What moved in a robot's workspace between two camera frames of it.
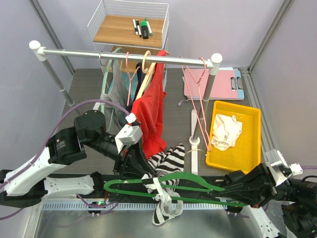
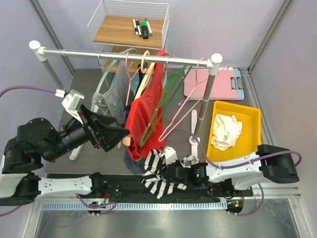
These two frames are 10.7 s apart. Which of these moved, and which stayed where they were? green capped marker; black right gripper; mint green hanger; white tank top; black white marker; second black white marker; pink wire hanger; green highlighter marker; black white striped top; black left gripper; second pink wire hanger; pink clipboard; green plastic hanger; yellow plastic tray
Moved: black white striped top; green plastic hanger; pink wire hanger; black left gripper; mint green hanger; black right gripper
Stayed: yellow plastic tray; second pink wire hanger; pink clipboard; green highlighter marker; green capped marker; white tank top; second black white marker; black white marker
